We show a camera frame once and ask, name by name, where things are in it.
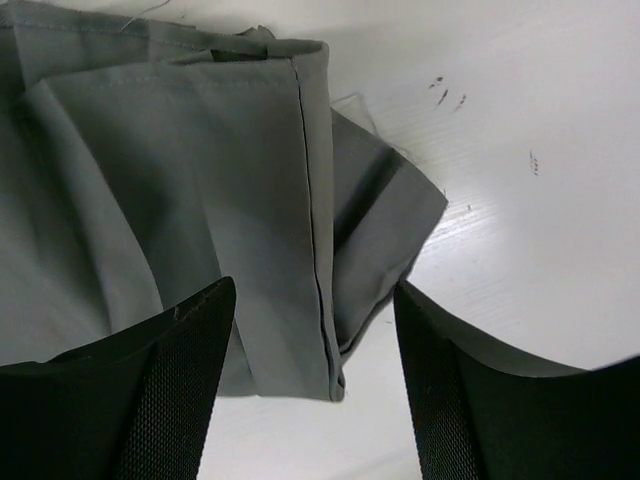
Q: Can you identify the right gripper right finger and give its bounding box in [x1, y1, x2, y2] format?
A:
[393, 282, 639, 479]

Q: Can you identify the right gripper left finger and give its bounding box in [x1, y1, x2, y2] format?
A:
[1, 277, 235, 480]

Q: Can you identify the grey pleated skirt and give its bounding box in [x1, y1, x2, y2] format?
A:
[1, 1, 447, 401]

